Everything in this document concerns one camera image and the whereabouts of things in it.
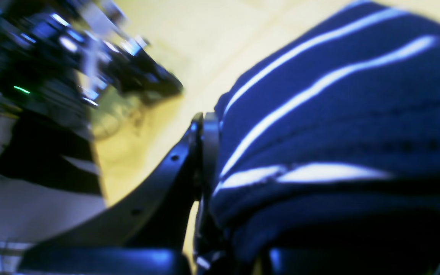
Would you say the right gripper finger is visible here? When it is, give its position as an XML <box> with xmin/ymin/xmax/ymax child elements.
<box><xmin>18</xmin><ymin>112</ymin><xmax>218</xmax><ymax>275</ymax></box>

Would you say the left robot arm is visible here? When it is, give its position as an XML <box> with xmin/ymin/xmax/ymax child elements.
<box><xmin>0</xmin><ymin>0</ymin><xmax>183</xmax><ymax>183</ymax></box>

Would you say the yellow table cloth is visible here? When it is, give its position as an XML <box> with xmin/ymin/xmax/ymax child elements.
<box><xmin>90</xmin><ymin>0</ymin><xmax>440</xmax><ymax>275</ymax></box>

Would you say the navy white striped T-shirt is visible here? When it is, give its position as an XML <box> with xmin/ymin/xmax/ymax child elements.
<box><xmin>206</xmin><ymin>0</ymin><xmax>440</xmax><ymax>275</ymax></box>

